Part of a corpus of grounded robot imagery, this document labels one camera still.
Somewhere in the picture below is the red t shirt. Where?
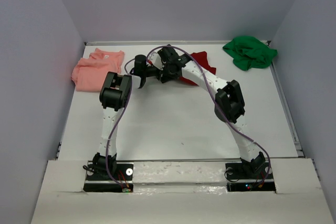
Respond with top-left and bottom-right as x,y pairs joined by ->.
179,51 -> 217,86

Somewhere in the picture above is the green t shirt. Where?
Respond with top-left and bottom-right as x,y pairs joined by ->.
223,36 -> 278,71

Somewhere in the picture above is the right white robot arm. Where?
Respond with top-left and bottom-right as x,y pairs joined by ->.
151,45 -> 266,179

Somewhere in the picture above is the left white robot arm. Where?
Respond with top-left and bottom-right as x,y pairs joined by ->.
89,52 -> 159,181

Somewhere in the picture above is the pink folded t shirt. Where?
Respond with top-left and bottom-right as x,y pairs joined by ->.
71,48 -> 125,92

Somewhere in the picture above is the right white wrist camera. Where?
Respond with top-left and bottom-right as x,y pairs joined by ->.
148,52 -> 164,70

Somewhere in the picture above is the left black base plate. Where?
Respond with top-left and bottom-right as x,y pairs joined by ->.
83,162 -> 134,193

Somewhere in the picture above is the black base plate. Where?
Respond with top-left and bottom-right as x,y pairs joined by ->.
83,162 -> 134,193
224,162 -> 276,193

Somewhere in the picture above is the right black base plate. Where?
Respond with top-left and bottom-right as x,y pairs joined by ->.
224,162 -> 276,193

